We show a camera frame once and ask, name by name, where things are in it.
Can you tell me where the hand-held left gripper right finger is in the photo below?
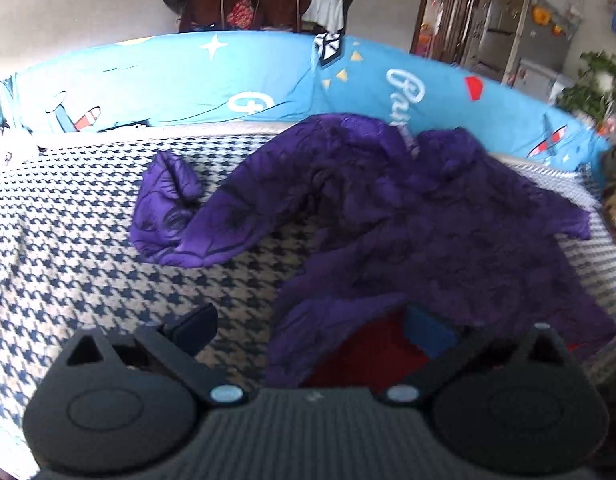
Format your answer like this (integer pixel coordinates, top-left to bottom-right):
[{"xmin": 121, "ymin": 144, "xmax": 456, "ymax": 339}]
[{"xmin": 385, "ymin": 303, "xmax": 574, "ymax": 406}]

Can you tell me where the dark chair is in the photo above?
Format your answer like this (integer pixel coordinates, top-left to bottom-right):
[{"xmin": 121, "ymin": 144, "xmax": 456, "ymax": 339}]
[{"xmin": 340, "ymin": 0, "xmax": 358, "ymax": 34}]

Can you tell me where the houndstooth sofa seat cover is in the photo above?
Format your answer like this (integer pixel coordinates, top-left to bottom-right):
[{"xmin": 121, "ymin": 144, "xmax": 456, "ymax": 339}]
[{"xmin": 0, "ymin": 120, "xmax": 616, "ymax": 477}]

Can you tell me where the purple floral garment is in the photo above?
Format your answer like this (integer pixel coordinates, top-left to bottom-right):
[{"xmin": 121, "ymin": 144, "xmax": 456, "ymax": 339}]
[{"xmin": 129, "ymin": 112, "xmax": 616, "ymax": 389}]

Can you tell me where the white tablecloth table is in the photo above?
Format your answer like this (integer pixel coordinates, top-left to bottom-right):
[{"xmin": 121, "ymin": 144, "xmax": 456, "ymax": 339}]
[{"xmin": 303, "ymin": 0, "xmax": 349, "ymax": 34}]

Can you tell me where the red floral cloth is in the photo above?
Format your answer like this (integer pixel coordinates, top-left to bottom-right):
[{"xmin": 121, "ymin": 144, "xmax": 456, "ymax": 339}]
[{"xmin": 225, "ymin": 0, "xmax": 257, "ymax": 31}]

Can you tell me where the small white appliance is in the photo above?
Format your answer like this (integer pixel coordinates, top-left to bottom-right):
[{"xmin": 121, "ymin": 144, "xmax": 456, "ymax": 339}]
[{"xmin": 508, "ymin": 57, "xmax": 574, "ymax": 107}]

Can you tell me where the brown wooden chair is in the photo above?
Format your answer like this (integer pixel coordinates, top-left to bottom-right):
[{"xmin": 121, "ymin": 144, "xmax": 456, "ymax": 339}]
[
  {"xmin": 250, "ymin": 0, "xmax": 314, "ymax": 34},
  {"xmin": 179, "ymin": 0, "xmax": 239, "ymax": 34}
]

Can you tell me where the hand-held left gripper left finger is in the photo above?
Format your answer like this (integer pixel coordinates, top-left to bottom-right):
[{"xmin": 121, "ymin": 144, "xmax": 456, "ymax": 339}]
[{"xmin": 62, "ymin": 305, "xmax": 249, "ymax": 407}]

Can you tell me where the grey refrigerator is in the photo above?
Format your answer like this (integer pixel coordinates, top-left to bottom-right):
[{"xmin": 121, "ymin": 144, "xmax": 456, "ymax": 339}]
[{"xmin": 468, "ymin": 0, "xmax": 584, "ymax": 87}]

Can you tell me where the green potted plant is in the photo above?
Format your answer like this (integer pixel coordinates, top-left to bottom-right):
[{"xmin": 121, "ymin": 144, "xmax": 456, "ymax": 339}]
[{"xmin": 558, "ymin": 52, "xmax": 616, "ymax": 127}]

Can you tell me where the brown wooden door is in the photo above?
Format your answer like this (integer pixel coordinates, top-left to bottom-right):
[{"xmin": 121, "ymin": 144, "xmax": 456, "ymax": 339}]
[{"xmin": 410, "ymin": 0, "xmax": 487, "ymax": 67}]

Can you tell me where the blue script-print backrest cushion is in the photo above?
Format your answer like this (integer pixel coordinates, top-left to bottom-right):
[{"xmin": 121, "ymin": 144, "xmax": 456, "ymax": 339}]
[{"xmin": 308, "ymin": 35, "xmax": 612, "ymax": 172}]

